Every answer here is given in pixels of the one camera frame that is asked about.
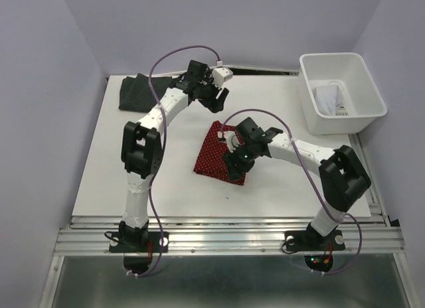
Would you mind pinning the dark grey dotted skirt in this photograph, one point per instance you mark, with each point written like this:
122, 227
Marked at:
136, 95

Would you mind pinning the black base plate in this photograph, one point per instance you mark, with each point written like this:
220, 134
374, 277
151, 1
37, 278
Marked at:
153, 243
306, 241

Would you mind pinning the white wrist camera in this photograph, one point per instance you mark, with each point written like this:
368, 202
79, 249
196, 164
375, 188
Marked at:
221, 75
230, 139

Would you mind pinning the white garment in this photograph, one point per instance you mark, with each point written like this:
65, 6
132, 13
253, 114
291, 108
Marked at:
329, 100

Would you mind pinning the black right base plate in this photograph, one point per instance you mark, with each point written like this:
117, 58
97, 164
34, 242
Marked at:
306, 241

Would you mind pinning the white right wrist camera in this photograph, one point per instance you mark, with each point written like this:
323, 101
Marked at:
230, 139

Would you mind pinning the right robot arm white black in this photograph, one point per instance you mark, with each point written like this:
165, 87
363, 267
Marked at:
343, 178

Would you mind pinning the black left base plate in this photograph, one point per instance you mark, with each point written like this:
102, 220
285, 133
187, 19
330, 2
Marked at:
153, 243

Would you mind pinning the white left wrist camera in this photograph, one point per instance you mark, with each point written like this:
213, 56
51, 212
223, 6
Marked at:
221, 75

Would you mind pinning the aluminium rail frame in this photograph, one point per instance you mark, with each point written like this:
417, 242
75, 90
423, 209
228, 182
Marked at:
190, 236

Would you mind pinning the white plastic bin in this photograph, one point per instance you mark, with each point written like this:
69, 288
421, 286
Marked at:
361, 95

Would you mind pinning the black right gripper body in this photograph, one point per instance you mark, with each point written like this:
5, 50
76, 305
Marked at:
244, 156

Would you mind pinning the red dotted skirt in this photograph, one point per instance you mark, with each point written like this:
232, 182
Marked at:
209, 161

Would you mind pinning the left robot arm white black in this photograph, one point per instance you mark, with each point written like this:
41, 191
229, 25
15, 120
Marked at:
142, 148

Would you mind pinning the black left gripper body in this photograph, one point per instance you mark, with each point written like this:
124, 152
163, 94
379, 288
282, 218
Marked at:
206, 95

